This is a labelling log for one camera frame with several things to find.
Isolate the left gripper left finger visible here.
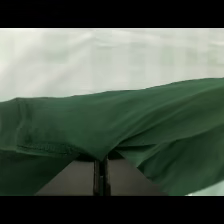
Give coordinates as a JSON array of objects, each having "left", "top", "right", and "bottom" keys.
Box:
[{"left": 34, "top": 159, "right": 102, "bottom": 197}]

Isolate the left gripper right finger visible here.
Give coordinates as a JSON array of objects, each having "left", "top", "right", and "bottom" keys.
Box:
[{"left": 100, "top": 155, "right": 168, "bottom": 197}]

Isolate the dark green shirt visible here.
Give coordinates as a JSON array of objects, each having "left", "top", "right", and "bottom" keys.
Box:
[{"left": 0, "top": 77, "right": 224, "bottom": 197}]

